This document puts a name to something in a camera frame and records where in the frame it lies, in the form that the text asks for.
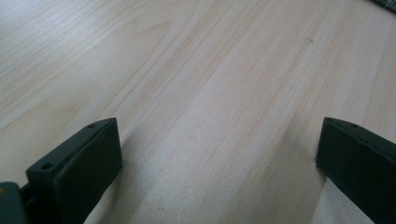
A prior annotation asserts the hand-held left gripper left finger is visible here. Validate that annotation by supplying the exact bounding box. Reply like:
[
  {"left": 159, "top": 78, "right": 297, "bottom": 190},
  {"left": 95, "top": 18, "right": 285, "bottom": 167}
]
[{"left": 25, "top": 117, "right": 123, "bottom": 224}]

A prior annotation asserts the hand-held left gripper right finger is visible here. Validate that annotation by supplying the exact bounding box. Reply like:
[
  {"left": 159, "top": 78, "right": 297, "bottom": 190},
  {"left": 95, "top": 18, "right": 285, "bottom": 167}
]
[{"left": 315, "top": 117, "right": 396, "bottom": 224}]

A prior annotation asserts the grey terry cloth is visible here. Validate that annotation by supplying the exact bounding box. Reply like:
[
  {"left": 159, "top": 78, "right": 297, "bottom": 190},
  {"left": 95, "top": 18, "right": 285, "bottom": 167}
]
[{"left": 370, "top": 0, "right": 396, "bottom": 15}]

